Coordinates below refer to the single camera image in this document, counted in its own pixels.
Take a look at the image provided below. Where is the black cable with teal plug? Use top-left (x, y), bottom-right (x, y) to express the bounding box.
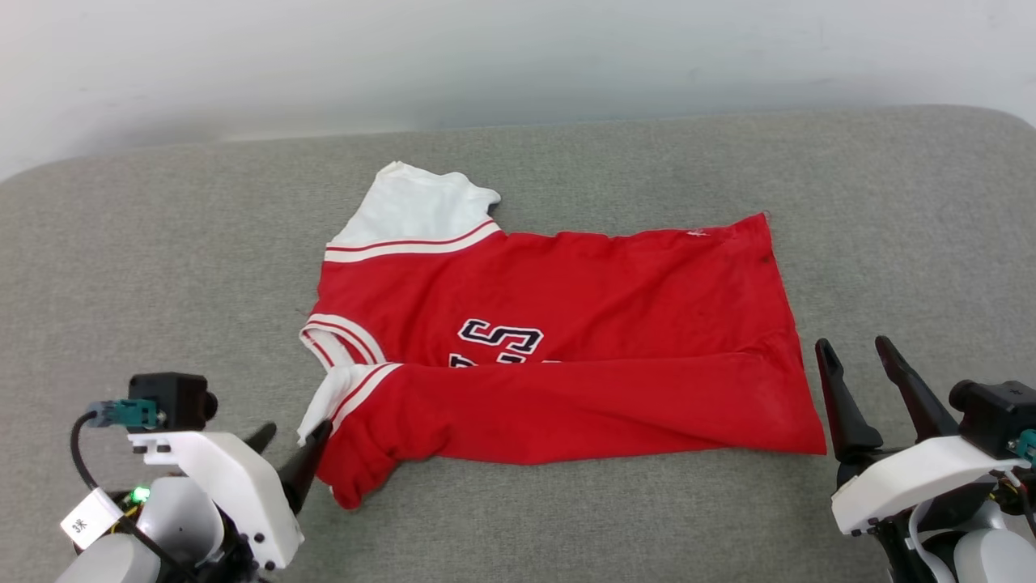
top-left (70, 398), bottom-right (195, 582)

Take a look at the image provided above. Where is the red and white sports jersey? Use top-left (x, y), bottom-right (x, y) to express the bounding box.
top-left (296, 160), bottom-right (828, 511)

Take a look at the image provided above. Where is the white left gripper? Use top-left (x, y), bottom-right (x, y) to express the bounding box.
top-left (128, 419), bottom-right (333, 571)

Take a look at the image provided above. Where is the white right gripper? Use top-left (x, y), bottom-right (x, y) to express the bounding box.
top-left (814, 335), bottom-right (1025, 536)

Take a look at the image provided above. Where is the white paper label tag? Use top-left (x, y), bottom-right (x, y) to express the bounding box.
top-left (60, 487), bottom-right (124, 546)

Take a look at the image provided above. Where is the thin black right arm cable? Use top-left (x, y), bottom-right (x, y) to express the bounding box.
top-left (1000, 468), bottom-right (1036, 537)

